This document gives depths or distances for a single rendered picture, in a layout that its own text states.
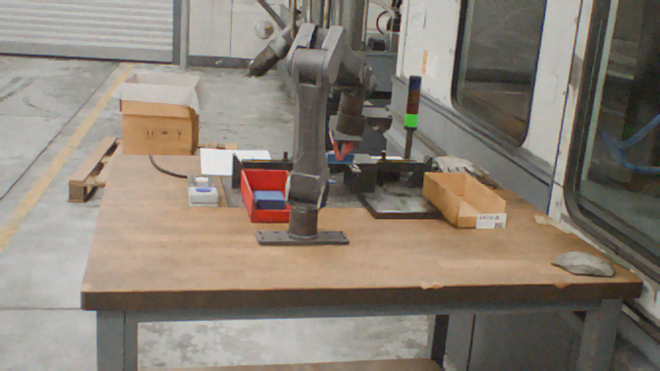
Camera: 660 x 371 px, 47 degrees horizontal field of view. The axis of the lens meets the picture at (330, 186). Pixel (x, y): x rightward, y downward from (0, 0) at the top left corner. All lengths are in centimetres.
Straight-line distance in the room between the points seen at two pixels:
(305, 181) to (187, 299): 38
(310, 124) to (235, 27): 964
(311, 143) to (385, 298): 36
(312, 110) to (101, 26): 974
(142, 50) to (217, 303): 987
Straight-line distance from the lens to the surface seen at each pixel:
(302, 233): 162
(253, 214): 174
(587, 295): 165
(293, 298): 143
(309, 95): 155
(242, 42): 1120
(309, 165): 159
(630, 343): 185
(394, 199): 194
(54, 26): 1133
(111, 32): 1121
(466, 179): 208
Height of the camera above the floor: 147
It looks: 16 degrees down
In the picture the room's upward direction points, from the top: 4 degrees clockwise
